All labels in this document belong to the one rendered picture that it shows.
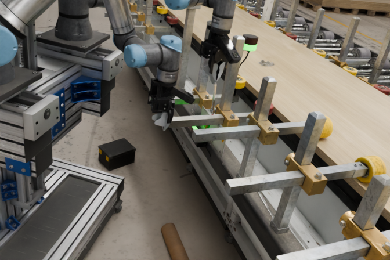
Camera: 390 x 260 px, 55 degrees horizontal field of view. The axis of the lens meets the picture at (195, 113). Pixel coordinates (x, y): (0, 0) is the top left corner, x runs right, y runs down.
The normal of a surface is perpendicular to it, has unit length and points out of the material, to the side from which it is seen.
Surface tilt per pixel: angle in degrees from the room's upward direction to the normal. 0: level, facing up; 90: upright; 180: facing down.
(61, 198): 0
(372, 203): 90
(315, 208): 90
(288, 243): 0
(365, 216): 90
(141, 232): 0
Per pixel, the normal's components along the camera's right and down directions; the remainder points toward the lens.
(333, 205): -0.93, 0.05
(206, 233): 0.15, -0.87
